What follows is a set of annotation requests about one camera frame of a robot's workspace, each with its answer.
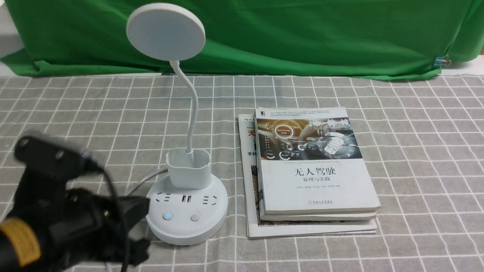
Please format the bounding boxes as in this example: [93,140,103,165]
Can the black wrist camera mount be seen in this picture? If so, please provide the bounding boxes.
[14,131,104,197]

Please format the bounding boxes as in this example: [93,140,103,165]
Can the green backdrop cloth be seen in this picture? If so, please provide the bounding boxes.
[1,0,484,80]

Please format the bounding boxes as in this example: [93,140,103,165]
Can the white desk lamp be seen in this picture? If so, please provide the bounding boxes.
[126,2,228,246]

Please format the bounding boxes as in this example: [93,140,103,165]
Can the white lamp power cable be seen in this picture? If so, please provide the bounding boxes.
[127,168,169,197]

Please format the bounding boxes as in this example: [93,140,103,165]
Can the magazine under textbook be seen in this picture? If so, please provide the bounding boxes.
[237,114,377,239]

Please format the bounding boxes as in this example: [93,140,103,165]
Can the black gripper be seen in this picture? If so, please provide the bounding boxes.
[37,188,151,266]

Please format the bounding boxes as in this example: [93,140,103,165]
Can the black camera cable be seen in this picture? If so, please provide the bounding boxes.
[84,151,132,272]

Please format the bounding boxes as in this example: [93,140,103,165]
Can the white self-driving textbook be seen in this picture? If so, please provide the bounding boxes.
[254,107,381,221]

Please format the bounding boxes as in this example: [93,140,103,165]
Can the blue binder clip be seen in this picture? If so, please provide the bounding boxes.
[432,55,452,70]

